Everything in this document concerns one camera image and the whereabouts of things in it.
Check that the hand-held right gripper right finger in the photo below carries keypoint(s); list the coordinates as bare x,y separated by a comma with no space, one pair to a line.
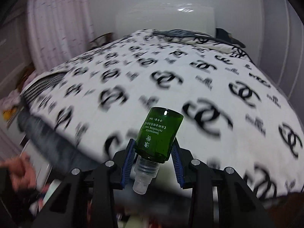
178,168

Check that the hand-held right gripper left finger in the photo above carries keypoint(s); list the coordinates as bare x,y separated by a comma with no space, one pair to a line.
127,168

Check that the green spray bottle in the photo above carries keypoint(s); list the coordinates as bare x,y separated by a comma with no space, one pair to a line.
156,135

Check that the person's left hand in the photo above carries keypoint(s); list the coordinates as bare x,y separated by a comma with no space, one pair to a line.
21,171

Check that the white blanket with black print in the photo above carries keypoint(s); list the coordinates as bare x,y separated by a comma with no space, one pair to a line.
190,95

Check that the grey blue bed sheet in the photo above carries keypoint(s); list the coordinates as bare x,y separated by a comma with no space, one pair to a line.
47,135

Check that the small yellow object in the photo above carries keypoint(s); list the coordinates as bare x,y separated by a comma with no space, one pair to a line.
9,114

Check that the pink cloth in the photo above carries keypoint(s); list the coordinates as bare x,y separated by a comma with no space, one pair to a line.
10,99

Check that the black and white striped sheet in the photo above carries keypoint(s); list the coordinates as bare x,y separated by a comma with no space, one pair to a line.
45,85

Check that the dark brown object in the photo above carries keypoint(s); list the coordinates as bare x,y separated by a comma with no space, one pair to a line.
102,39

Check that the dark blue quilt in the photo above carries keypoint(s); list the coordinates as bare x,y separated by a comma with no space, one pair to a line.
175,33

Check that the dark clothing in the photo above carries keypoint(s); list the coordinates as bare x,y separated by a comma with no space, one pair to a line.
225,36

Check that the white headboard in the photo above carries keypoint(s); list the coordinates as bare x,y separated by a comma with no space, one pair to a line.
166,19

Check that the white panelled door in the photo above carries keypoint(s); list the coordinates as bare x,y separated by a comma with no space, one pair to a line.
11,52

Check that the white wardrobe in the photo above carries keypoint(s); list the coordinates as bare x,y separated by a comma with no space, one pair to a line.
285,52

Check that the pink curtain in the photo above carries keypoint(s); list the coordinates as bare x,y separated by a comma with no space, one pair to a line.
59,23

